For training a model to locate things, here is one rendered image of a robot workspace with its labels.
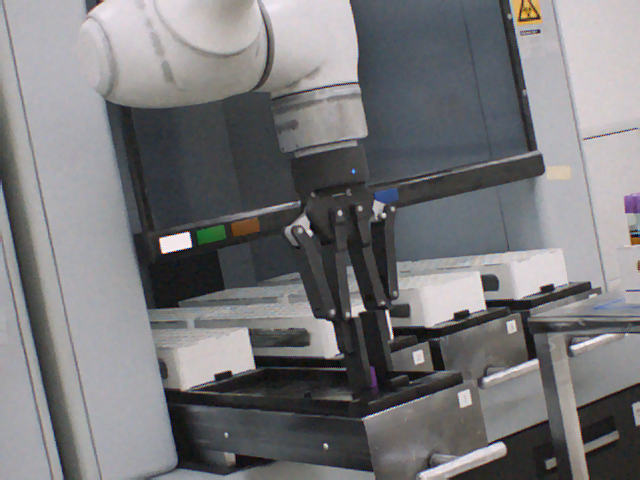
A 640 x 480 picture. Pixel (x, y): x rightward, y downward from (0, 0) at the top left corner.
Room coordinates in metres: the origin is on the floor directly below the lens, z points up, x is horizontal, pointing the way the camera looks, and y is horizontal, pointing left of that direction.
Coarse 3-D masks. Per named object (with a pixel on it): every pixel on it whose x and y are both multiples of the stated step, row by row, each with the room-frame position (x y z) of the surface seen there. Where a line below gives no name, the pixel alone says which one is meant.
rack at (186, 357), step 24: (168, 336) 1.51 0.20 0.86; (192, 336) 1.46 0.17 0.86; (216, 336) 1.41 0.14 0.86; (240, 336) 1.42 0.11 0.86; (168, 360) 1.39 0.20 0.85; (192, 360) 1.39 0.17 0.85; (216, 360) 1.40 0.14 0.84; (240, 360) 1.42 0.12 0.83; (168, 384) 1.40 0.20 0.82; (192, 384) 1.38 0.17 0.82
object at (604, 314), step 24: (552, 312) 1.39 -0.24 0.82; (576, 312) 1.35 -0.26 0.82; (600, 312) 1.32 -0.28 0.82; (624, 312) 1.29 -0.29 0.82; (552, 336) 1.37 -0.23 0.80; (552, 360) 1.37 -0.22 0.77; (552, 384) 1.38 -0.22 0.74; (552, 408) 1.38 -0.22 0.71; (552, 432) 1.39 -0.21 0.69; (576, 432) 1.38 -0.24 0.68; (576, 456) 1.38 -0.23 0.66
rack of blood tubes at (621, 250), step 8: (616, 248) 1.35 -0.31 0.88; (624, 248) 1.34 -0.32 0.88; (632, 248) 1.33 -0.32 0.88; (624, 256) 1.34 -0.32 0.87; (632, 256) 1.33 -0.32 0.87; (624, 264) 1.34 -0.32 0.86; (632, 264) 1.33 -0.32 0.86; (624, 272) 1.34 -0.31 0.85; (632, 272) 1.33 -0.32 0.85; (624, 280) 1.34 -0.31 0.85; (632, 280) 1.33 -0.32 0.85; (624, 288) 1.34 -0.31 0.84; (632, 288) 1.33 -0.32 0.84; (632, 296) 1.34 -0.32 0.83
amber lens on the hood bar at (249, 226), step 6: (234, 222) 1.39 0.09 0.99; (240, 222) 1.39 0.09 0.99; (246, 222) 1.40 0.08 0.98; (252, 222) 1.40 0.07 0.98; (234, 228) 1.39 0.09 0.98; (240, 228) 1.39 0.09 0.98; (246, 228) 1.40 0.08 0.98; (252, 228) 1.40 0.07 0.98; (258, 228) 1.41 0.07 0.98; (234, 234) 1.39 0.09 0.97; (240, 234) 1.39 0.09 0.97
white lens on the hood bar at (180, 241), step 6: (180, 234) 1.35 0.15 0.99; (186, 234) 1.35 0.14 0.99; (162, 240) 1.34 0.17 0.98; (168, 240) 1.34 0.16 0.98; (174, 240) 1.34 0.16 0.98; (180, 240) 1.35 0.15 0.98; (186, 240) 1.35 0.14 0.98; (162, 246) 1.33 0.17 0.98; (168, 246) 1.34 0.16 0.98; (174, 246) 1.34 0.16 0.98; (180, 246) 1.35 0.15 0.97; (186, 246) 1.35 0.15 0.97; (162, 252) 1.34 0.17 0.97
